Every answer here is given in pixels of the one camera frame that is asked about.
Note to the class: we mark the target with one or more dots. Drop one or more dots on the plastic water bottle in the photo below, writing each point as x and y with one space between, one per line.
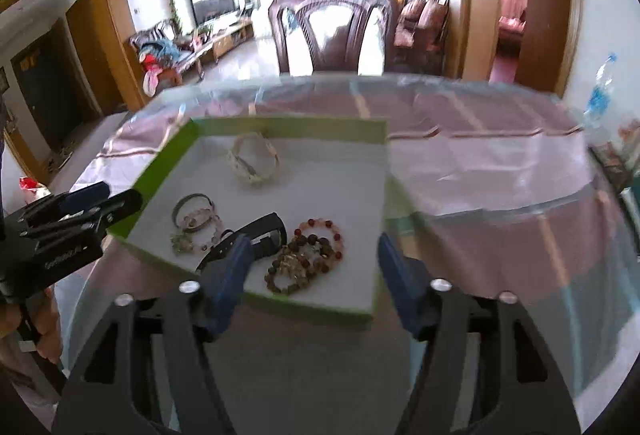
597 100

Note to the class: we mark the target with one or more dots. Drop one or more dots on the dark door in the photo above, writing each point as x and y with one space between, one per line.
45 105

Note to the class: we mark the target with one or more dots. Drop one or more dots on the green cardboard box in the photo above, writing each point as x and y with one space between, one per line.
325 195

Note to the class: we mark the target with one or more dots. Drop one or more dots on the dark bangle with silver charm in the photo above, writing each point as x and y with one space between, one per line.
176 210

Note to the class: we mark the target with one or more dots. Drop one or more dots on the black wristwatch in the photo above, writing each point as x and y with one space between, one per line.
265 222

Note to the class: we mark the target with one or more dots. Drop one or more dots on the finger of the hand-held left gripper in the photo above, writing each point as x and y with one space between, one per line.
87 196
120 207

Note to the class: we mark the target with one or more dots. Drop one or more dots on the red cushioned armchairs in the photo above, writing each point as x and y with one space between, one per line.
420 25

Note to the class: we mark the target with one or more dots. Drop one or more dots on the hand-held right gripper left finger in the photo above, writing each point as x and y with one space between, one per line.
230 285

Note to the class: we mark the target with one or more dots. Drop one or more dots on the television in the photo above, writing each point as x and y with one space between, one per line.
215 5

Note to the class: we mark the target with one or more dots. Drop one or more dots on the wooden bench with clothes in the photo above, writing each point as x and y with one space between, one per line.
165 55

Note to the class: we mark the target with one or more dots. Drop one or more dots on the red bag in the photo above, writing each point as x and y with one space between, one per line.
31 189

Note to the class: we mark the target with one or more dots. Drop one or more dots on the wooden television cabinet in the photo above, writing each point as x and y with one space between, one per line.
225 40

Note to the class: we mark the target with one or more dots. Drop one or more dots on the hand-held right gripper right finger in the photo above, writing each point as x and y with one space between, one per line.
400 290

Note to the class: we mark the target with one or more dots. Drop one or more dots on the person's left hand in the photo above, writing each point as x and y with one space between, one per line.
46 330

